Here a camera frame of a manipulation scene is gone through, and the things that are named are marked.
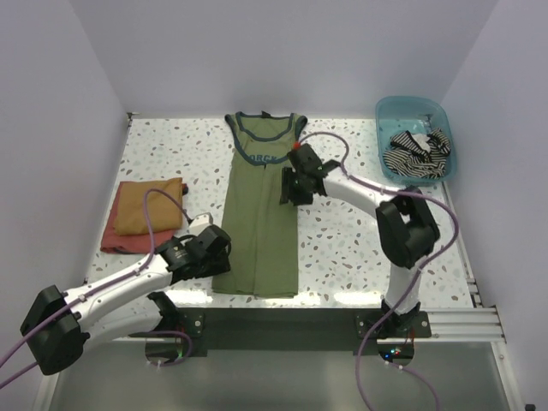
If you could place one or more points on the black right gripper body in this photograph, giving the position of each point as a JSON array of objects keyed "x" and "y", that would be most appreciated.
[{"x": 294, "y": 189}]

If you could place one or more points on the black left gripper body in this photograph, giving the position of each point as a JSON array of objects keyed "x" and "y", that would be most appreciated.
[{"x": 214, "y": 265}]

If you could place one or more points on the olive green tank top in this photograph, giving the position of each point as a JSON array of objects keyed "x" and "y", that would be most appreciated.
[{"x": 264, "y": 233}]

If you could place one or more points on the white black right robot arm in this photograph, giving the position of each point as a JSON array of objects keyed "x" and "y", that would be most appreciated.
[{"x": 406, "y": 228}]

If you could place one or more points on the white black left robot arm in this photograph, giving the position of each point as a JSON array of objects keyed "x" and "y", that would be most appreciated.
[{"x": 61, "y": 326}]

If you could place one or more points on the folded mustard orange tank top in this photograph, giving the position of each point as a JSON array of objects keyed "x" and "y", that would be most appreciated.
[{"x": 136, "y": 197}]

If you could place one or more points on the folded rust red tank top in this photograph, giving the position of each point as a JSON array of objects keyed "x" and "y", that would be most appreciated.
[{"x": 128, "y": 242}]

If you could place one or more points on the black white striped tank top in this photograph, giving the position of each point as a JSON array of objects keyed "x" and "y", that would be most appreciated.
[{"x": 423, "y": 156}]

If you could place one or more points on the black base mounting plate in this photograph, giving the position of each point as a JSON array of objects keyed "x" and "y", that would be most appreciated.
[{"x": 290, "y": 329}]

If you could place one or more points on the translucent blue plastic bin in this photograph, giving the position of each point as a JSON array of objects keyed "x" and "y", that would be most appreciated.
[{"x": 395, "y": 114}]

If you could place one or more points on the aluminium front frame rail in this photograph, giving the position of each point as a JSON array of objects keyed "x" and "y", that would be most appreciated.
[{"x": 469, "y": 325}]

